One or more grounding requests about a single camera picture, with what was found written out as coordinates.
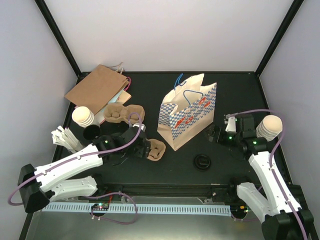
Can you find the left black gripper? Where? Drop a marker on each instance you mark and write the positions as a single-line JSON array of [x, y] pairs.
[[143, 149]]

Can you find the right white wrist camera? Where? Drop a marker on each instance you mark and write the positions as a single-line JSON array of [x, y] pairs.
[[230, 123]]

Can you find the left stack of paper cups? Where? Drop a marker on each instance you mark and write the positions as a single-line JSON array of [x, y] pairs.
[[83, 116]]

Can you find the right stack of paper cups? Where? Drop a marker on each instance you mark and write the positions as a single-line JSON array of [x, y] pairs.
[[269, 128]]

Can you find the brown pulp cup carrier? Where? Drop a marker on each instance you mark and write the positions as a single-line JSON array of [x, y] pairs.
[[157, 150]]

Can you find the blue checkered paper bag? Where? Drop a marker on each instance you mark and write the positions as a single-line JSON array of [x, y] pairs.
[[186, 110]]

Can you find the light blue cable duct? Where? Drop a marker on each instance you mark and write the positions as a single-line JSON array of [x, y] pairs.
[[129, 208]]

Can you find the brown kraft paper bag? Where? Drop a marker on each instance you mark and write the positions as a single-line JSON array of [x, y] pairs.
[[97, 88]]

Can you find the stack of paper cups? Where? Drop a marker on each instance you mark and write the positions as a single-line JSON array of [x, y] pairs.
[[269, 128], [83, 116]]

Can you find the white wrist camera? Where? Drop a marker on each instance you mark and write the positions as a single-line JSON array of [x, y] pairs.
[[230, 123], [140, 125]]

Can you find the pink and blue paper bags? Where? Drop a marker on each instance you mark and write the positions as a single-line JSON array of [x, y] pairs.
[[120, 98]]

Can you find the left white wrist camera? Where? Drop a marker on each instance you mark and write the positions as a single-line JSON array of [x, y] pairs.
[[140, 125]]

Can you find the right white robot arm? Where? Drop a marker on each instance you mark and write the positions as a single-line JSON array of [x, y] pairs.
[[280, 214]]

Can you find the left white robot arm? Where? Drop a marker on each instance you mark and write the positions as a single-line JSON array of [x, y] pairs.
[[39, 186]]

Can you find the remaining pulp cup carriers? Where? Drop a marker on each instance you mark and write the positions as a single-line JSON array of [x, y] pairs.
[[117, 113]]

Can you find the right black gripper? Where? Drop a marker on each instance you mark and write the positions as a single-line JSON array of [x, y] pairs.
[[219, 139]]

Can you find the small circuit board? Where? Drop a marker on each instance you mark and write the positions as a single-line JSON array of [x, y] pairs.
[[100, 207]]

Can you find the black plastic cup lid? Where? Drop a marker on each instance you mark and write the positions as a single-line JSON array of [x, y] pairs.
[[202, 162]]

